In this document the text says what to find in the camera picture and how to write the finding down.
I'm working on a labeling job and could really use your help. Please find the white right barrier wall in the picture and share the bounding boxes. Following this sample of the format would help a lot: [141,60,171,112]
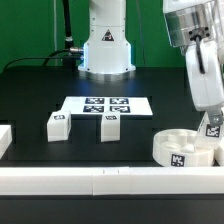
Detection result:
[215,138,224,167]

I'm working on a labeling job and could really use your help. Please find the white left barrier wall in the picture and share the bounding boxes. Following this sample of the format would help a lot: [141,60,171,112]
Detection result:
[0,125,12,159]

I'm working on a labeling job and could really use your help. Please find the white barrier wall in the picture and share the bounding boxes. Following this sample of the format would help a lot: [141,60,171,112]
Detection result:
[0,125,12,159]
[0,167,224,196]
[215,138,224,167]

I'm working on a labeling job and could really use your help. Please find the round white stool seat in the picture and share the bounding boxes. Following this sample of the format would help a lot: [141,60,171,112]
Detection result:
[152,129,214,167]

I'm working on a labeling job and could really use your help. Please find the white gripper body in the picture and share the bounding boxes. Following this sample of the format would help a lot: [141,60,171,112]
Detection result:
[185,41,224,111]

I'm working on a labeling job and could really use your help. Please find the black vertical cable post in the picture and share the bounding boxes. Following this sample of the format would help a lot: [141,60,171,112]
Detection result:
[62,0,74,68]

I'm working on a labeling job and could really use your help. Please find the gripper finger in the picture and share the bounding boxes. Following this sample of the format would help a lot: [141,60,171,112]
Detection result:
[208,111,223,126]

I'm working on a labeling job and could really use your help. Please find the white front barrier wall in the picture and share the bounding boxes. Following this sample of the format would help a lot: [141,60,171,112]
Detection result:
[0,167,224,196]

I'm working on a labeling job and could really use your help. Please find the white marker base plate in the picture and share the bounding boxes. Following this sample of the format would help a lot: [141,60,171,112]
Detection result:
[62,96,153,116]

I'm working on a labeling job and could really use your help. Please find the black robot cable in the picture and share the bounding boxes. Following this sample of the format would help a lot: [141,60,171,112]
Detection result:
[1,49,84,73]

